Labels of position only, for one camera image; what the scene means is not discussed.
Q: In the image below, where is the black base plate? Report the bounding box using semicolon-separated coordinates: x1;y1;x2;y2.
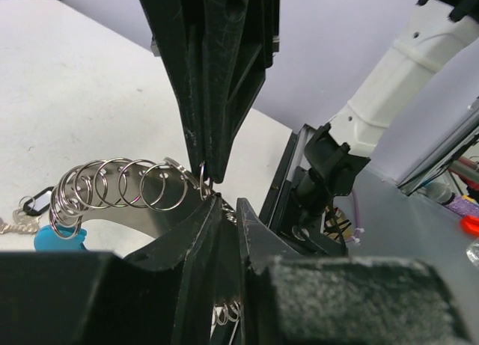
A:
260;123;353;258

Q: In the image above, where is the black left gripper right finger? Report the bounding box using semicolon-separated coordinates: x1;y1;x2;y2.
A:
237;198;472;344

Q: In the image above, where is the black tag key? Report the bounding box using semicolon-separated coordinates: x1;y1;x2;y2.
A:
1;186;53;235

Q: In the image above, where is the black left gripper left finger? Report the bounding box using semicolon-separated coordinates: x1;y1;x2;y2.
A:
1;195;222;344

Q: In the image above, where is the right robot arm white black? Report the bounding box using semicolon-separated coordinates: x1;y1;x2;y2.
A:
139;0;478;226

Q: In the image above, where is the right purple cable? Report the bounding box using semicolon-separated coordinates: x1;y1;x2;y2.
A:
346;189;366;245

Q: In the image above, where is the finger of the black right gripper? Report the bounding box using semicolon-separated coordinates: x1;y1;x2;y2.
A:
139;0;208;173
202;0;280;183

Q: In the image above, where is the aluminium rail frame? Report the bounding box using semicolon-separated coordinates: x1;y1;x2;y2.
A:
285;100;478;194

